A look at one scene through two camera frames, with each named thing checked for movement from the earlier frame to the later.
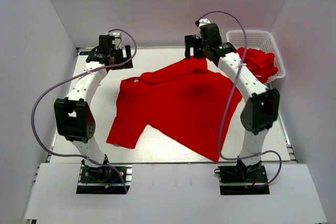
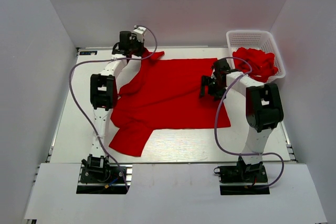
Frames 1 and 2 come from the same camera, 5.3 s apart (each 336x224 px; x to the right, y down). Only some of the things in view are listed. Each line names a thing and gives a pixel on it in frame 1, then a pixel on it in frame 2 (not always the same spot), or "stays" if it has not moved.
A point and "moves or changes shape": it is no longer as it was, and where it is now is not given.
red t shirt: x=189 y=104 moves or changes shape
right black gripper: x=192 y=41 -> x=207 y=81
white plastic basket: x=262 y=40 stays
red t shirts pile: x=261 y=63 stays
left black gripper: x=128 y=65 -> x=139 y=53
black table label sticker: x=84 y=53 stays
